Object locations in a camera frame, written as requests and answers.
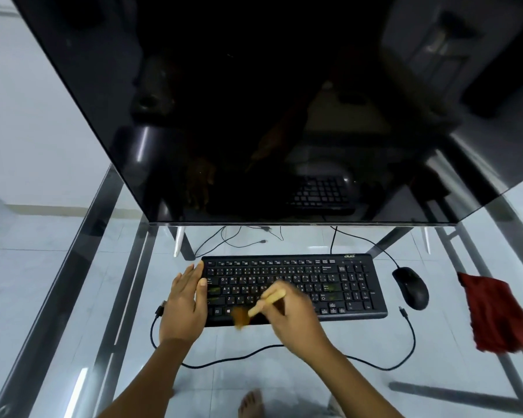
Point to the person's left hand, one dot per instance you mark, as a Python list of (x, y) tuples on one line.
[(181, 311)]

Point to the person's right hand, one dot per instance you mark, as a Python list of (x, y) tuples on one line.
[(298, 324)]

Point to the person's left thumb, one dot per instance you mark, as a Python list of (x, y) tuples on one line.
[(202, 289)]

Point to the person's right fingers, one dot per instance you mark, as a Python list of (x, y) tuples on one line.
[(287, 298)]

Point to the black keyboard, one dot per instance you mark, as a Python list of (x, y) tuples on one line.
[(353, 282)]

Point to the person's right forearm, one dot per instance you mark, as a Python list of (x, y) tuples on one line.
[(348, 387)]

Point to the person's left forearm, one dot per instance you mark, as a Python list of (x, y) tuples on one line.
[(150, 378)]

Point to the white monitor stand leg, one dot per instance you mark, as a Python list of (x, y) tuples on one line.
[(426, 241), (179, 241)]

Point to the person's bare foot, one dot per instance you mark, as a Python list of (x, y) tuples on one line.
[(250, 404)]

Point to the black computer mouse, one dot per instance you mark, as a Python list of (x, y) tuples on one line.
[(412, 287)]

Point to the large black monitor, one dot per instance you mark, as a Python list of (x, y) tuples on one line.
[(244, 104)]

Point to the red cloth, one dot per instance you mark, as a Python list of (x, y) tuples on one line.
[(494, 317)]

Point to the metal table frame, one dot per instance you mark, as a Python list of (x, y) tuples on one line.
[(91, 226)]

